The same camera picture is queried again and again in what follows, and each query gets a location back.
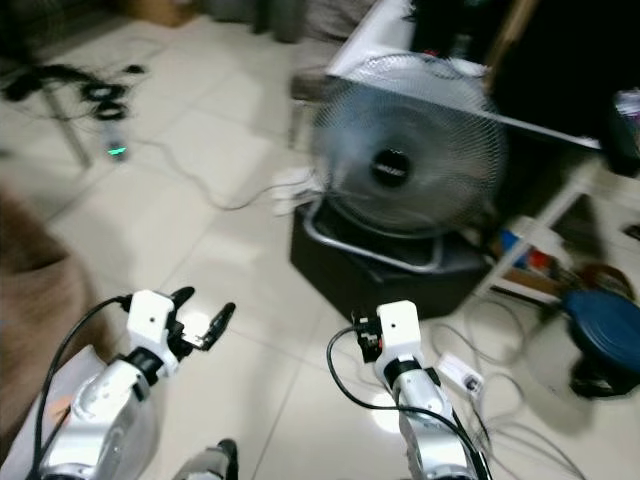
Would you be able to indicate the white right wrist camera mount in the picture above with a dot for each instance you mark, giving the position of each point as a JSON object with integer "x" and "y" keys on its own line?
{"x": 400, "y": 328}

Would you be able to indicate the blue round stool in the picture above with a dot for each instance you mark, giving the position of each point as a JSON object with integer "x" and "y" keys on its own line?
{"x": 605, "y": 330}

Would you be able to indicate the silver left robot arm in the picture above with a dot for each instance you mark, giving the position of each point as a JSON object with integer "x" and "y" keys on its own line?
{"x": 105, "y": 400}

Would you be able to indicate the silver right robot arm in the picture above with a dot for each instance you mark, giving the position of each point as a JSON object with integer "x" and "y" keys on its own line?
{"x": 430, "y": 430}

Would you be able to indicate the wooden pole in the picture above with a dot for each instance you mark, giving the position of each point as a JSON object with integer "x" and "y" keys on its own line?
{"x": 510, "y": 35}

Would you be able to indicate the round metal floor fan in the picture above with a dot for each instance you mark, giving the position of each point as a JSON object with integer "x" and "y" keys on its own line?
{"x": 395, "y": 165}

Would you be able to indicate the silver left robot leg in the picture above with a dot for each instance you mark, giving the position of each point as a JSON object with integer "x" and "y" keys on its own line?
{"x": 210, "y": 465}

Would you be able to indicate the grey device with green light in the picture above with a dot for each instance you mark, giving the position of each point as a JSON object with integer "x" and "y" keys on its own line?
{"x": 116, "y": 142}

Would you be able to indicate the brown plush sofa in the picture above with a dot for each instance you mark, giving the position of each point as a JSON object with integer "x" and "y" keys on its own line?
{"x": 40, "y": 300}

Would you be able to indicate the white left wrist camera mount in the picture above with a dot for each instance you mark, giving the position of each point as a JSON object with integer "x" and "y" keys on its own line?
{"x": 150, "y": 320}

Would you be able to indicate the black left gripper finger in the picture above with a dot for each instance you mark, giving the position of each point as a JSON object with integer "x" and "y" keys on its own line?
{"x": 182, "y": 297}
{"x": 221, "y": 325}

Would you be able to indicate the white power strip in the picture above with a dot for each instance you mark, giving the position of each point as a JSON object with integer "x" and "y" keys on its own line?
{"x": 295, "y": 188}

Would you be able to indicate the brown cardboard box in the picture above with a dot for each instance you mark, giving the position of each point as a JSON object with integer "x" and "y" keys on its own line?
{"x": 160, "y": 10}

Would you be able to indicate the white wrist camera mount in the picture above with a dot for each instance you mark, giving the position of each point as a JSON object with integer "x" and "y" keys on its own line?
{"x": 150, "y": 320}
{"x": 400, "y": 328}

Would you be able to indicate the black box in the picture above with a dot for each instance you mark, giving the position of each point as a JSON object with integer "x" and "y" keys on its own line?
{"x": 370, "y": 290}

